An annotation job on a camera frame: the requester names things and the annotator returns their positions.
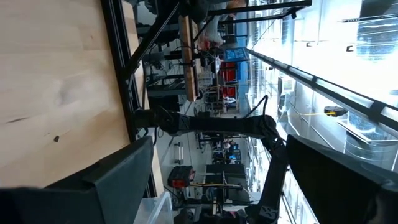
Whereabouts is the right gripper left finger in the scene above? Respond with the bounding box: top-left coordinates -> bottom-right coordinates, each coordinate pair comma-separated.
0,136 -> 155,224

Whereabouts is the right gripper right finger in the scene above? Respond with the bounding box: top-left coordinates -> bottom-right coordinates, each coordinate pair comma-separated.
285,133 -> 398,224

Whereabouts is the clear plastic bin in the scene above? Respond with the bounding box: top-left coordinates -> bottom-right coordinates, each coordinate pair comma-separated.
132,190 -> 175,224

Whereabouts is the red tool cabinet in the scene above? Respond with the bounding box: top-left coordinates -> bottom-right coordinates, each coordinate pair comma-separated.
221,61 -> 239,99

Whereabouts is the blue monitor screen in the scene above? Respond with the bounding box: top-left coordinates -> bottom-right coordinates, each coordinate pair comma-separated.
223,46 -> 251,63

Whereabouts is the wooden background desk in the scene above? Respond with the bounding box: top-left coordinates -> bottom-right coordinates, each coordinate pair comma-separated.
178,15 -> 200,103

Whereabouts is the person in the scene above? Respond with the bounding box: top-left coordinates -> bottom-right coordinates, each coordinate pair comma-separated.
186,0 -> 249,46

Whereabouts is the yellow ceiling cord reel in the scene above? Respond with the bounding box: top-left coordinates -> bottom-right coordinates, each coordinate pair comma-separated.
323,105 -> 348,118

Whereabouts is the black aluminium table frame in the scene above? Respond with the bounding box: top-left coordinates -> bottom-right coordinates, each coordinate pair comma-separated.
99,0 -> 181,200

